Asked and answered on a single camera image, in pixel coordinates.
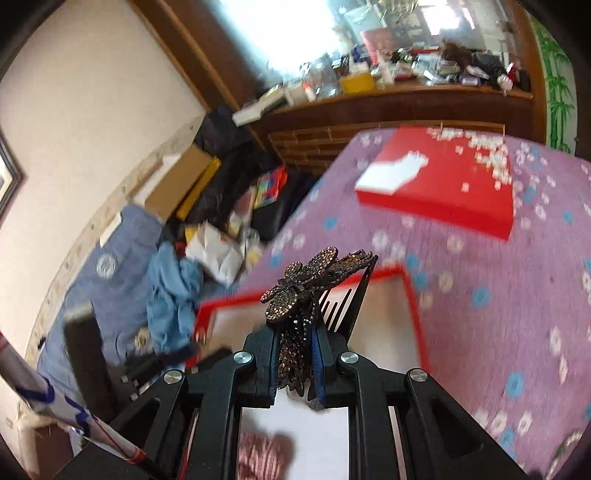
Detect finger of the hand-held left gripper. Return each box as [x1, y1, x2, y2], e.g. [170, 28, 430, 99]
[122, 344, 232, 385]

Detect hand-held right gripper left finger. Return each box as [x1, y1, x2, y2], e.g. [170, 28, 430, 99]
[108, 329, 280, 480]

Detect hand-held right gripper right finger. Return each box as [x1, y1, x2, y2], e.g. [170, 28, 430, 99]
[311, 329, 532, 480]

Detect red box tray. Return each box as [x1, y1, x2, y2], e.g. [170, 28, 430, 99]
[190, 264, 430, 480]

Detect rhinestone butterfly hair claw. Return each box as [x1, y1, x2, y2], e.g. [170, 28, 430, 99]
[261, 247, 379, 411]

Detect white striped wrapped rod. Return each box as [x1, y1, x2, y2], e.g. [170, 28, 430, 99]
[0, 330, 148, 467]

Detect light blue cloth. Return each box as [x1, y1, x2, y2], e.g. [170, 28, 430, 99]
[147, 242, 204, 352]

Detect red plaid scrunchie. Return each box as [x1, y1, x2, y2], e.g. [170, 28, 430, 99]
[238, 430, 296, 480]

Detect white plastic bag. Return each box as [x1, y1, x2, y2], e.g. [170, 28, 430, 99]
[185, 222, 247, 284]

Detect brown cardboard box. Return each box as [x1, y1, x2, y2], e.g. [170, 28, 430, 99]
[145, 145, 213, 222]

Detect colourful toy box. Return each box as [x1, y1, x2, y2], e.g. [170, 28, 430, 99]
[254, 166, 289, 206]

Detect dark framed picture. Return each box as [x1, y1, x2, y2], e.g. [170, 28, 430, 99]
[0, 129, 26, 227]

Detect red box lid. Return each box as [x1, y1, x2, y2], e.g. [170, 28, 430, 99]
[355, 126, 515, 241]

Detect black plastic bags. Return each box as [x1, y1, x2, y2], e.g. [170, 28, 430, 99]
[194, 108, 315, 241]

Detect flat white box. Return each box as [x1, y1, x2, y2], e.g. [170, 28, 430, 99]
[232, 99, 278, 126]

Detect wooden sideboard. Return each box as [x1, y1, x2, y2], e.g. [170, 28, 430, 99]
[249, 78, 550, 176]

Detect yellow container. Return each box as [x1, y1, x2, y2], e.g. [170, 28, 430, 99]
[339, 74, 376, 95]

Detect red gift box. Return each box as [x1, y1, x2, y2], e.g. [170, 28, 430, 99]
[360, 28, 398, 61]

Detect large wood-framed mirror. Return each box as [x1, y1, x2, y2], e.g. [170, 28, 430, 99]
[212, 0, 532, 88]

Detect bamboo wall painting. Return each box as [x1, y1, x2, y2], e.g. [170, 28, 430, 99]
[531, 18, 580, 155]

